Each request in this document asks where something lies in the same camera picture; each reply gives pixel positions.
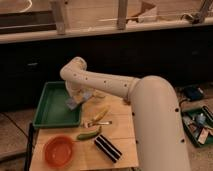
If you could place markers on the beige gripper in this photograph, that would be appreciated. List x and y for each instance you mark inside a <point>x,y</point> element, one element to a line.
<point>78,92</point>

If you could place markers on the wooden folding table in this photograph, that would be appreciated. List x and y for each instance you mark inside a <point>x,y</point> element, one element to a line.
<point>87,156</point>

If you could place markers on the orange cup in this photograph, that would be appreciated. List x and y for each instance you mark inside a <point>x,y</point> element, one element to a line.
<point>99,95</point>

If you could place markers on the brown grape bunch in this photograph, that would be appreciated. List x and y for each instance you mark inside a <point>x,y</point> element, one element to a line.
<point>126,101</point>

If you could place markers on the blue sponge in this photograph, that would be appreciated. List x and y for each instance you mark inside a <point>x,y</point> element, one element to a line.
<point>71,103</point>

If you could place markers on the green plastic tray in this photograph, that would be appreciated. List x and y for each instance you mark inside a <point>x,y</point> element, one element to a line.
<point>52,110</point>

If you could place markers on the black floor device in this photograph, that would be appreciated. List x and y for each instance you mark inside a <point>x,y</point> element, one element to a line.
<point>192,93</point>

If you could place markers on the metal fork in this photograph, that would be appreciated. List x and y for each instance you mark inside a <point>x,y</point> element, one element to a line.
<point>87,125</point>

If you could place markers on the green chili pepper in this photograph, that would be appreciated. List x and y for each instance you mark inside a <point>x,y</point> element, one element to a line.
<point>89,135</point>

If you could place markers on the orange plastic bowl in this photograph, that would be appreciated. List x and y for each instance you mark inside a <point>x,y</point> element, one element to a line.
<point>58,152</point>

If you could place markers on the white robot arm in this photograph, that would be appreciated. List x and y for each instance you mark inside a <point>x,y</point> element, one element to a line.
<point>157,117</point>

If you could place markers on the green bin with items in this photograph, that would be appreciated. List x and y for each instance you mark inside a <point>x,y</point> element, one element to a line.
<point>198,125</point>

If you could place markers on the black striped brush block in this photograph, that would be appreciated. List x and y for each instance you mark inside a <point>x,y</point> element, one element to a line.
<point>108,148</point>

